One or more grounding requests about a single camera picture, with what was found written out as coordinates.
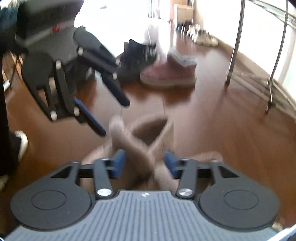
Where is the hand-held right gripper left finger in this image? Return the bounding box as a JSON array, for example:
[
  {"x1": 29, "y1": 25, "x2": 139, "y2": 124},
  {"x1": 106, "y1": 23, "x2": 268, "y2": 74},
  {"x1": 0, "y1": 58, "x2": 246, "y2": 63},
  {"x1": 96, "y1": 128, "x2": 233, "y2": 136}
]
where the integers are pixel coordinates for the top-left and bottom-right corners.
[{"x1": 50, "y1": 150, "x2": 126, "y2": 200}]

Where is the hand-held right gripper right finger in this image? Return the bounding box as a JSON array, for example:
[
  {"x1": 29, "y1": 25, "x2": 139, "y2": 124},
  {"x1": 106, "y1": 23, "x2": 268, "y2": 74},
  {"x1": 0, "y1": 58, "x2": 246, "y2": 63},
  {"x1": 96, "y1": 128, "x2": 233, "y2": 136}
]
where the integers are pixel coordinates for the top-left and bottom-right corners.
[{"x1": 164, "y1": 150, "x2": 241, "y2": 200}]

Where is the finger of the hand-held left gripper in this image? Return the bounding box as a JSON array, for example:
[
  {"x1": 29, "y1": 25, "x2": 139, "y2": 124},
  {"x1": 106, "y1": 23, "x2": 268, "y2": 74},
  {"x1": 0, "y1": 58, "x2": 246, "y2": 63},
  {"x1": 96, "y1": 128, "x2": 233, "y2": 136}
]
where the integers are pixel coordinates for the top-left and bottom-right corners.
[
  {"x1": 74, "y1": 30, "x2": 130, "y2": 107},
  {"x1": 30, "y1": 61, "x2": 107, "y2": 136}
]

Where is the beige knit slipper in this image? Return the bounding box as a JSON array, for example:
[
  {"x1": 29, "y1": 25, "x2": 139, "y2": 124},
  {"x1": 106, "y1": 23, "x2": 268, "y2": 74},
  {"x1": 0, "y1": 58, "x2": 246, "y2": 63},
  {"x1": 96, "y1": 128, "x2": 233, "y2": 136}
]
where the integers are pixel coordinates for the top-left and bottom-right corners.
[{"x1": 81, "y1": 115, "x2": 225, "y2": 190}]

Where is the black high-top boot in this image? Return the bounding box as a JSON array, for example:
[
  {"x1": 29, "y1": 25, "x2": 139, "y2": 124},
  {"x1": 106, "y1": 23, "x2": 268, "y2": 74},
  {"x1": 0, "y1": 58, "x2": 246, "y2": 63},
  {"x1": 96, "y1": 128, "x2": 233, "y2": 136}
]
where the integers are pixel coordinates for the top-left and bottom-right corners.
[{"x1": 116, "y1": 39, "x2": 159, "y2": 80}]

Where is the pink knit slipper boot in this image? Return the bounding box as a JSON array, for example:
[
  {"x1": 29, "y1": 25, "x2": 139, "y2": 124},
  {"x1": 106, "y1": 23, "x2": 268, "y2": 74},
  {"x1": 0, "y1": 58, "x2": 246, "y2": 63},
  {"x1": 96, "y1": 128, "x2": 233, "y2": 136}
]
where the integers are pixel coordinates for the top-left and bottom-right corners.
[{"x1": 140, "y1": 47, "x2": 198, "y2": 87}]

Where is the metal corner shoe rack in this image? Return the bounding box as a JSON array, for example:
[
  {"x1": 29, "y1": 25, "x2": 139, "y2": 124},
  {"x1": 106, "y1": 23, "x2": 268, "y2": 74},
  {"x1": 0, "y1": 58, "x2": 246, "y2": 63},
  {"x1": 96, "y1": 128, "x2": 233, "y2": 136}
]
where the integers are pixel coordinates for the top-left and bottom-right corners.
[{"x1": 225, "y1": 0, "x2": 296, "y2": 114}]

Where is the person's white shoe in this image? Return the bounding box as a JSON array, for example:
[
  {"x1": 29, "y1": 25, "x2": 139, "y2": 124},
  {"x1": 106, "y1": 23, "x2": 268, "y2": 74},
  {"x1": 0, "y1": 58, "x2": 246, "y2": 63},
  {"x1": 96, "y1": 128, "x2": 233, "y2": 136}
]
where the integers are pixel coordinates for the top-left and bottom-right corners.
[{"x1": 0, "y1": 131, "x2": 28, "y2": 188}]

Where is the person's leg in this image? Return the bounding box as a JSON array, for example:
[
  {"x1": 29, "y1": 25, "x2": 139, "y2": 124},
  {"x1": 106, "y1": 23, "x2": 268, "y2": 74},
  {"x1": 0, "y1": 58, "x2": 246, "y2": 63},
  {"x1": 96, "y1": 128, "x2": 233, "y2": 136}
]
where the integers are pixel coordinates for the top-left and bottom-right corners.
[{"x1": 0, "y1": 53, "x2": 21, "y2": 176}]

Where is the row of assorted sneakers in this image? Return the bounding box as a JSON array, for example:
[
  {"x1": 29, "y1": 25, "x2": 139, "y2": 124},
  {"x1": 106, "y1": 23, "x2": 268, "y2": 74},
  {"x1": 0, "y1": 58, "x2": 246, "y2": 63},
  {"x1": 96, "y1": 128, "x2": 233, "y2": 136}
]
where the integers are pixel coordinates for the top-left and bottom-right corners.
[{"x1": 176, "y1": 23, "x2": 219, "y2": 47}]

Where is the light wooden tv cabinet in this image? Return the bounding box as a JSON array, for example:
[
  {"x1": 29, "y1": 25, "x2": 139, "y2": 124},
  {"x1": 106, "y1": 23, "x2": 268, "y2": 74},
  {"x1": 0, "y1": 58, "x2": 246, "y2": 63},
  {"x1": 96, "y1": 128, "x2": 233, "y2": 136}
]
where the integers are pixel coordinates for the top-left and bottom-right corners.
[{"x1": 173, "y1": 3, "x2": 195, "y2": 24}]

